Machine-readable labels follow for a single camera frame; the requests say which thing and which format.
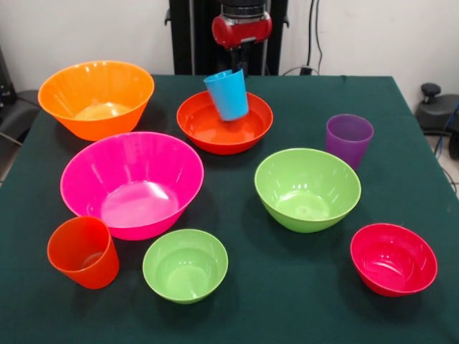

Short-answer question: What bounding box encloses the red-orange bowl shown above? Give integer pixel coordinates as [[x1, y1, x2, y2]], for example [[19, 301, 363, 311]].
[[176, 90, 274, 156]]

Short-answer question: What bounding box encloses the large green bowl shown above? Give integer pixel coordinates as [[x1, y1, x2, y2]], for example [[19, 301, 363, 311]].
[[254, 148, 362, 234]]

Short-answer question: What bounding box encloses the black pedestal leg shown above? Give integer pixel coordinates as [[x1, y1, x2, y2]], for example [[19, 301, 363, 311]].
[[0, 89, 47, 144], [415, 82, 459, 161]]

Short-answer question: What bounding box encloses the large orange bowl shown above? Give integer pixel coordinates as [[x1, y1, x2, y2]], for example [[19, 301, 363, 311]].
[[37, 60, 156, 142]]

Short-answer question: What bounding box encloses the large pink bowl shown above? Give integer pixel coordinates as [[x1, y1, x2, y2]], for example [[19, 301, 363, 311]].
[[60, 131, 205, 242]]

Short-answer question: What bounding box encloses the blue cup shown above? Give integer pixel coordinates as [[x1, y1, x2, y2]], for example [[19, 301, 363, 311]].
[[203, 67, 250, 122]]

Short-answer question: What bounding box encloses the purple cup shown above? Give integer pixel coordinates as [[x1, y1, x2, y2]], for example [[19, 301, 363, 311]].
[[325, 113, 375, 171]]

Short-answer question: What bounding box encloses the dark green table cloth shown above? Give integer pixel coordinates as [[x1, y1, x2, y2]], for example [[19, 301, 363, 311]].
[[0, 73, 459, 344]]

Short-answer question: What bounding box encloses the small pink bowl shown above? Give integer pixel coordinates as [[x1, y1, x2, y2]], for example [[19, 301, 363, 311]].
[[350, 223, 439, 298]]

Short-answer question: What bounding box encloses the black wall cable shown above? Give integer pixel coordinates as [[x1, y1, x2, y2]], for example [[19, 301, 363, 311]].
[[306, 0, 324, 73]]

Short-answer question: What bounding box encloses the red-orange cup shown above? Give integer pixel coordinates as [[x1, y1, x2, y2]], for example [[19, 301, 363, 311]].
[[47, 216, 120, 290]]

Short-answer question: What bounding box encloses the small green bowl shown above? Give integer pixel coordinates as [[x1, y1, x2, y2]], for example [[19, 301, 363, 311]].
[[142, 229, 230, 305]]

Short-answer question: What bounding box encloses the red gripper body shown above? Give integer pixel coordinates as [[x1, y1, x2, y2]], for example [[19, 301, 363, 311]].
[[211, 12, 273, 49]]

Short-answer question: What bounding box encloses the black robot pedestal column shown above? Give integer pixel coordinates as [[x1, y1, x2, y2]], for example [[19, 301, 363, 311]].
[[164, 0, 290, 76]]

